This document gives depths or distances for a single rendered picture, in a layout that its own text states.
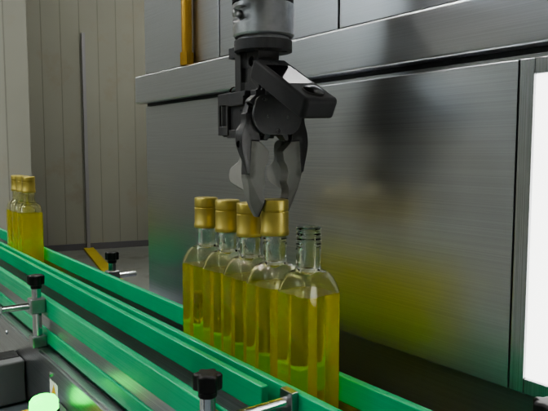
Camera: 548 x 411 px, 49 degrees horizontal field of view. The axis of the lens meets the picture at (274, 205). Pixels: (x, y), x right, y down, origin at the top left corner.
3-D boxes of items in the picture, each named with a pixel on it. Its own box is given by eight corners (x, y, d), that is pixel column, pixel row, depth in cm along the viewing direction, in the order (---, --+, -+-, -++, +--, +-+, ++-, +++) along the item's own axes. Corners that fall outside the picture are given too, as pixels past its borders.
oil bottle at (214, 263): (256, 399, 86) (255, 249, 84) (222, 408, 82) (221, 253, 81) (234, 386, 90) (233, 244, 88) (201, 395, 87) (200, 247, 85)
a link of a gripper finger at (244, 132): (261, 177, 75) (269, 108, 75) (270, 178, 73) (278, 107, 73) (229, 172, 72) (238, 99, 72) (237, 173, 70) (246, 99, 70)
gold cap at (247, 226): (268, 236, 79) (268, 202, 79) (245, 238, 77) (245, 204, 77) (253, 233, 82) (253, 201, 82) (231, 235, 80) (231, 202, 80)
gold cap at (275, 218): (294, 235, 74) (294, 199, 74) (271, 237, 72) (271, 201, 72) (277, 232, 77) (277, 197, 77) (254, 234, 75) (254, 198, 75)
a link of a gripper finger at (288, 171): (279, 207, 82) (271, 139, 80) (307, 210, 77) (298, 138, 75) (261, 212, 80) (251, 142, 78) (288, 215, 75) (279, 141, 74)
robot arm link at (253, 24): (307, 3, 73) (250, -7, 68) (307, 42, 74) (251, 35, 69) (270, 15, 79) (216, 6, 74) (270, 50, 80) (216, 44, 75)
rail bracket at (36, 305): (49, 349, 109) (46, 275, 107) (5, 357, 104) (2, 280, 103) (42, 343, 112) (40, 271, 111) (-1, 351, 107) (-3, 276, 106)
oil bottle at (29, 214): (45, 280, 166) (41, 176, 163) (24, 282, 162) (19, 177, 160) (39, 276, 170) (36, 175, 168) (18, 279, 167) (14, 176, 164)
